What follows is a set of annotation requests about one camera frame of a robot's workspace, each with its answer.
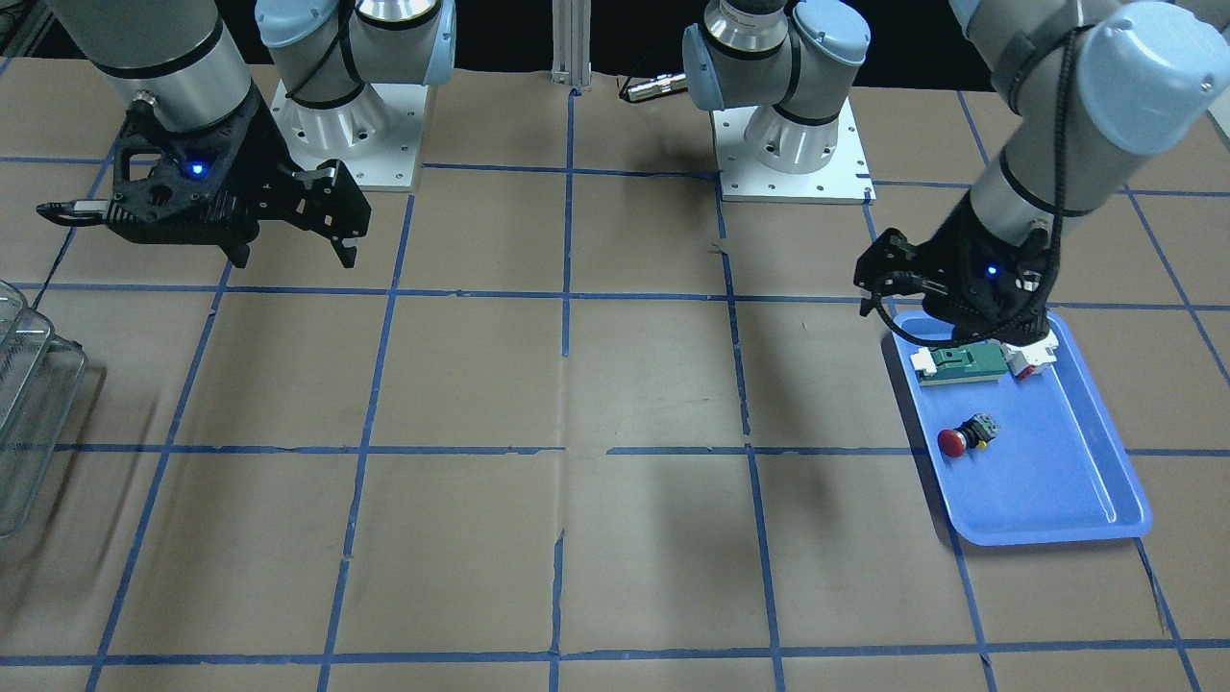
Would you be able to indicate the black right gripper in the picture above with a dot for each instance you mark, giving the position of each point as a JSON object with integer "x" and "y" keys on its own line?
{"x": 258, "y": 147}

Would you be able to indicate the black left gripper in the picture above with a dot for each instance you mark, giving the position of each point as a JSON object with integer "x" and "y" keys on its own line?
{"x": 964, "y": 240}

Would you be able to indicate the red emergency stop button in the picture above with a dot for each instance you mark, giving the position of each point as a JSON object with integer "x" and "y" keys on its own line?
{"x": 973, "y": 434}

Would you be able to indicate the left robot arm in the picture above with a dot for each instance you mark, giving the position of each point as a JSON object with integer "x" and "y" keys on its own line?
{"x": 1100, "y": 87}

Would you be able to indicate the metal mesh shelf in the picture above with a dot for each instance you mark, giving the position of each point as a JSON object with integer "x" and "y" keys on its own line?
{"x": 40, "y": 377}

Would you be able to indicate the green terminal block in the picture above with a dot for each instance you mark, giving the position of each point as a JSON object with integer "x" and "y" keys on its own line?
{"x": 974, "y": 362}

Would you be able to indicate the white circuit breaker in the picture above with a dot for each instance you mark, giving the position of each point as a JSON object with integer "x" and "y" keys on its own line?
{"x": 1034, "y": 358}

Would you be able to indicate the blue plastic tray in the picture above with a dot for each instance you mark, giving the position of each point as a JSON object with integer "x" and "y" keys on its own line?
{"x": 1057, "y": 469}

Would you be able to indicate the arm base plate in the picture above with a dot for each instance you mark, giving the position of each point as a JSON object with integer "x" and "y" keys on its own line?
{"x": 378, "y": 135}
{"x": 764, "y": 158}

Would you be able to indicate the aluminium frame post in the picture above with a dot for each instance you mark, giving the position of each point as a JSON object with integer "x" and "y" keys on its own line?
{"x": 571, "y": 21}

